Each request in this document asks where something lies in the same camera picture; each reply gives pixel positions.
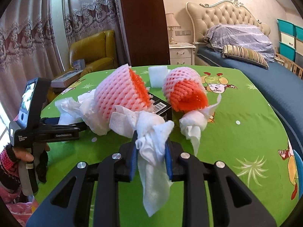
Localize bedside table lamp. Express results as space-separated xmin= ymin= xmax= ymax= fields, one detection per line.
xmin=165 ymin=13 xmax=181 ymax=44

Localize white book on armchair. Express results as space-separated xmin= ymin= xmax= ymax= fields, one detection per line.
xmin=50 ymin=70 xmax=82 ymax=88

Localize black barcode box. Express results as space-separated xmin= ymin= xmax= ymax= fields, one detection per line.
xmin=149 ymin=92 xmax=172 ymax=121

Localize green cartoon tablecloth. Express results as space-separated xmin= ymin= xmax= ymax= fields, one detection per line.
xmin=35 ymin=66 xmax=298 ymax=226

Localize pink and orange foam net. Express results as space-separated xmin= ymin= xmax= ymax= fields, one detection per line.
xmin=162 ymin=67 xmax=209 ymax=113

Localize dark brown wooden door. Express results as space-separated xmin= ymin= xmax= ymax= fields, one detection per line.
xmin=120 ymin=0 xmax=169 ymax=67

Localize yellow leather armchair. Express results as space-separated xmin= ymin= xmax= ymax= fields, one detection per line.
xmin=47 ymin=30 xmax=119 ymax=102

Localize white foam block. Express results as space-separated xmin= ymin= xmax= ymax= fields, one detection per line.
xmin=148 ymin=66 xmax=169 ymax=88

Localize small blue box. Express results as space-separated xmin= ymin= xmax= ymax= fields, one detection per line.
xmin=72 ymin=59 xmax=86 ymax=71

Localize purple striped pillow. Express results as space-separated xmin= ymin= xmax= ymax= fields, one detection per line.
xmin=204 ymin=24 xmax=275 ymax=62

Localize white tissue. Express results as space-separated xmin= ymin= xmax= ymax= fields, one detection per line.
xmin=55 ymin=89 xmax=109 ymax=136
xmin=109 ymin=105 xmax=175 ymax=217

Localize pink foam fruit net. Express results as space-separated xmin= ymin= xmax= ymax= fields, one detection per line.
xmin=94 ymin=64 xmax=153 ymax=121

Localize white tissue wad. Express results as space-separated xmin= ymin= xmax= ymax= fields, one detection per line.
xmin=179 ymin=94 xmax=221 ymax=156

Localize stacked teal storage bins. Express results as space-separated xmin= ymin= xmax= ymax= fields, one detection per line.
xmin=277 ymin=19 xmax=303 ymax=68

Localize lace patterned curtain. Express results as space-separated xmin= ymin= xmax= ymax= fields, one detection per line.
xmin=1 ymin=0 xmax=124 ymax=120

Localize beige tufted headboard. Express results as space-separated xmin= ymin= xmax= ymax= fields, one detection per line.
xmin=185 ymin=0 xmax=271 ymax=45

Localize striped gold bolster pillow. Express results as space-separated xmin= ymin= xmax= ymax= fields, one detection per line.
xmin=222 ymin=45 xmax=269 ymax=70

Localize white bedside nightstand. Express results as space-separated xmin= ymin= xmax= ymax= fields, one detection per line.
xmin=169 ymin=43 xmax=196 ymax=66

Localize wooden crib rail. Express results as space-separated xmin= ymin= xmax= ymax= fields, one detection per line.
xmin=275 ymin=52 xmax=303 ymax=80

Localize person's left hand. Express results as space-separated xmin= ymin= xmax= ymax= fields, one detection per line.
xmin=12 ymin=147 xmax=34 ymax=162

